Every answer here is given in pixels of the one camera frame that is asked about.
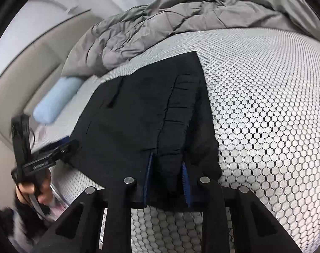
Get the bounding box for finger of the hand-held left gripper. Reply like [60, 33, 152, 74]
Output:
[51, 136, 80, 164]

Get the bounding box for beige padded headboard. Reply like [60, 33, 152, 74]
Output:
[0, 9, 104, 148]

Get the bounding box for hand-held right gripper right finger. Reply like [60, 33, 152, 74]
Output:
[181, 161, 303, 253]

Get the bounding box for black pants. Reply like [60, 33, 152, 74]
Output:
[69, 51, 223, 210]

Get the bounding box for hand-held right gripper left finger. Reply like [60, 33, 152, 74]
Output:
[31, 154, 154, 253]

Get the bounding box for person's left hand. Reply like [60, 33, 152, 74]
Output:
[15, 173, 54, 206]

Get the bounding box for light blue pillow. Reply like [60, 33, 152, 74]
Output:
[33, 76, 84, 125]

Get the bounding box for person's left forearm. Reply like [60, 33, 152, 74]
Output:
[0, 198, 54, 244]

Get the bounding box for grey quilted comforter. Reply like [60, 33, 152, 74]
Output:
[62, 0, 320, 75]

